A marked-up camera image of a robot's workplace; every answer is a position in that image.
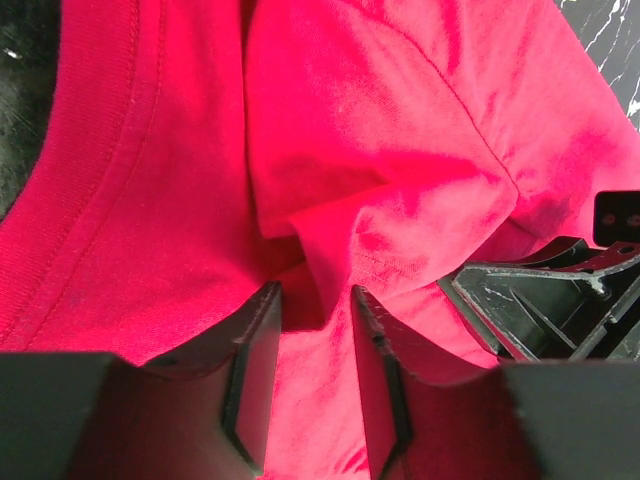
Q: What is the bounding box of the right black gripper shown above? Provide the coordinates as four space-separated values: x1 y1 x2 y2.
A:
438 191 639 361

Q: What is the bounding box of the black marble pattern mat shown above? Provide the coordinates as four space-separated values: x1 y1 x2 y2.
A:
1 1 639 218

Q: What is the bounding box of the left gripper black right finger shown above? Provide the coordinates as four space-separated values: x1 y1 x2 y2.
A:
352 287 639 479

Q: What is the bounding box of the pink red t shirt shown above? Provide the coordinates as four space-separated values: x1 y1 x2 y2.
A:
1 1 639 479

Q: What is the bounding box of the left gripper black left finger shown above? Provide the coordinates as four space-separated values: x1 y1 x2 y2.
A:
1 282 281 479

